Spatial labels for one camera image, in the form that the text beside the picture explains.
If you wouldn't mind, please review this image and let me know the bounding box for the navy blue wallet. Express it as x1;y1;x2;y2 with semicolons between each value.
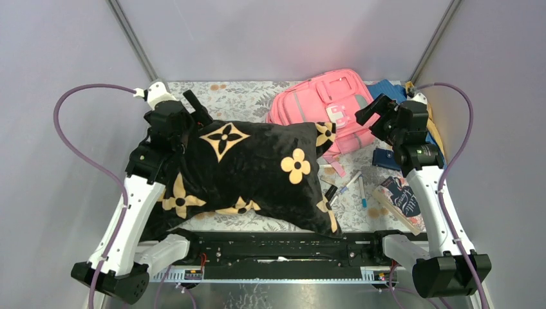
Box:
372;148;401;171

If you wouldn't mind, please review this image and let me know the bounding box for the pink student backpack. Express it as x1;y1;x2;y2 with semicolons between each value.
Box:
266;69;379;176

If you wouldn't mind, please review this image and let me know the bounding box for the Little Women book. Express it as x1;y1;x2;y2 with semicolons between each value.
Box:
372;176;426;235

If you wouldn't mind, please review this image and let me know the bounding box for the black pillow with beige flowers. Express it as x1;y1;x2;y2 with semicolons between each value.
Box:
141;120;343;241

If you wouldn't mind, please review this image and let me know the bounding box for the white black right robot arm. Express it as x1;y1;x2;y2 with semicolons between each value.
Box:
355;94;492;308

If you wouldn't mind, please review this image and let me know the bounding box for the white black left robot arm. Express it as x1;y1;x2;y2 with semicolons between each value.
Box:
71;81;212;308

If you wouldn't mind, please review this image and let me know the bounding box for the blue Pokemon t-shirt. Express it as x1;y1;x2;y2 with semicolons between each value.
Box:
367;79;446;164

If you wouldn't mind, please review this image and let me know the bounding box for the floral table mat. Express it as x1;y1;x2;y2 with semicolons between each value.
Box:
168;81;409;233

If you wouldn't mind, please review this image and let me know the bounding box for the white marker with blue cap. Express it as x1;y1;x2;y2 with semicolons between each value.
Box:
358;176;367;209

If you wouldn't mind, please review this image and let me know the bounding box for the white marker with lilac cap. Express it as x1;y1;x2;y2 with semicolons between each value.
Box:
340;171;362;191

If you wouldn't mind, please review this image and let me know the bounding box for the black highlighter with blue cap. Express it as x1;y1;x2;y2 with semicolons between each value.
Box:
325;185;338;201

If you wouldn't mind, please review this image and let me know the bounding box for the white marker with brown cap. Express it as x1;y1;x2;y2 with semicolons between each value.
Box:
329;194;339;207

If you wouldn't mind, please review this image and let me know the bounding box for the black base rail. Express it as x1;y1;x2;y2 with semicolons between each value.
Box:
174;230;398;283

